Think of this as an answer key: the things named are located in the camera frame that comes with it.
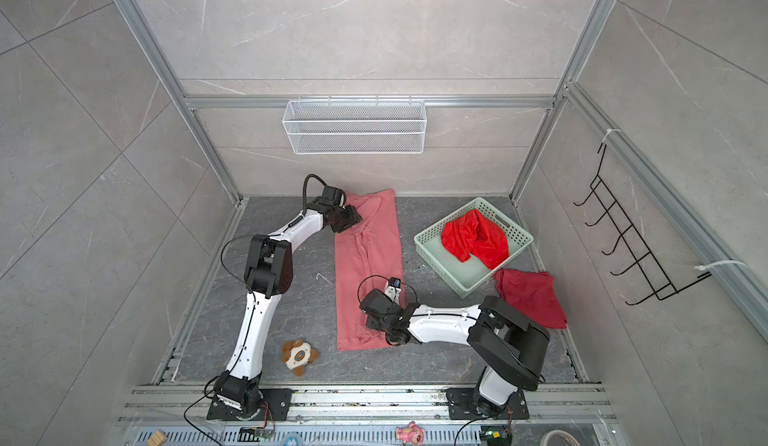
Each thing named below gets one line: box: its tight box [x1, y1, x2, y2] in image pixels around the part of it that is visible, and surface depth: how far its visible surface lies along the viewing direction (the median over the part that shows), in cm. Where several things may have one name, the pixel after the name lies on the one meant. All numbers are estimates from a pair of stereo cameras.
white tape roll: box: [540, 429, 581, 446], surface depth 70 cm
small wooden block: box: [147, 430, 167, 446], surface depth 70 cm
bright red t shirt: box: [442, 209, 509, 269], surface depth 101 cm
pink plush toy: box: [396, 421, 425, 445], surface depth 69 cm
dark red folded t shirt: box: [493, 269, 568, 329], surface depth 94 cm
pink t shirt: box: [334, 189, 403, 351], surface depth 102 cm
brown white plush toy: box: [282, 338, 319, 377], surface depth 80 cm
